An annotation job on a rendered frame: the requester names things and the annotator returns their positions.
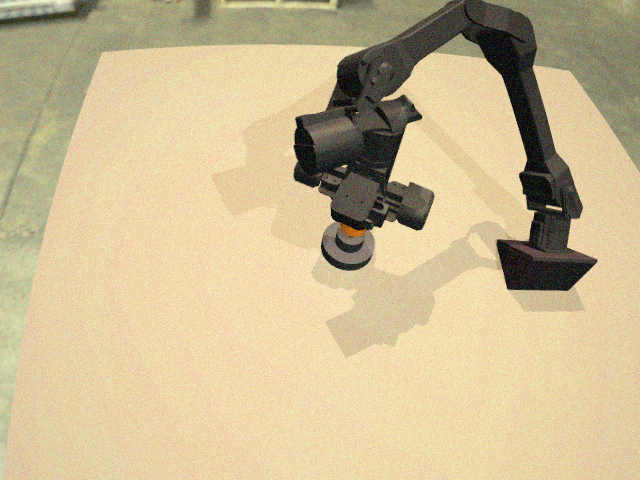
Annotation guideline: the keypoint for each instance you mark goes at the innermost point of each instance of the grey round pedestal with dark shaft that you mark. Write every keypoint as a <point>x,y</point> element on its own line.
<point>346,252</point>

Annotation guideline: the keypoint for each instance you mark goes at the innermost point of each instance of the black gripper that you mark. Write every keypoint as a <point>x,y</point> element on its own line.
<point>410,205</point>

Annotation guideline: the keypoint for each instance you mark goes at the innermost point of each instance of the orange knob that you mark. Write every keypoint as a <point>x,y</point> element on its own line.
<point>350,231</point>

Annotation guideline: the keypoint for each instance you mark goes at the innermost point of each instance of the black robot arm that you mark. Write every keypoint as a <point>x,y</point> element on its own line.
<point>337,136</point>

